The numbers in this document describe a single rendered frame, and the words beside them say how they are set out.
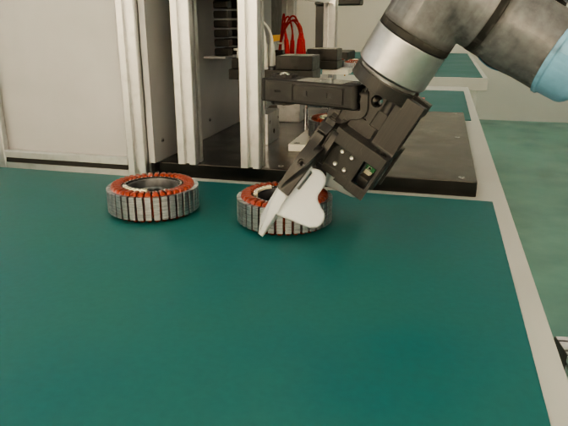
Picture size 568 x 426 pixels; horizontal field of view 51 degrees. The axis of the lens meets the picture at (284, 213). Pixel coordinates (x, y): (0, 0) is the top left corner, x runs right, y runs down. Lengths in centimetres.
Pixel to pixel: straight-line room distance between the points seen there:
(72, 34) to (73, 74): 6
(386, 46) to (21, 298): 40
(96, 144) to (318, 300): 55
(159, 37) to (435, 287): 58
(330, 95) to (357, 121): 4
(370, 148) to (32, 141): 61
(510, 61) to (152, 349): 40
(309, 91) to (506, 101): 582
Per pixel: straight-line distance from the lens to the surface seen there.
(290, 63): 101
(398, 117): 60
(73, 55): 96
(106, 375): 43
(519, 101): 643
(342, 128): 61
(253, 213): 65
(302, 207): 62
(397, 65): 58
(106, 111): 95
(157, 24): 93
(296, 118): 126
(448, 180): 84
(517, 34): 58
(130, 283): 56
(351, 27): 640
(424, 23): 57
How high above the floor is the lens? 98
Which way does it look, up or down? 18 degrees down
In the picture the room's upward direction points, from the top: straight up
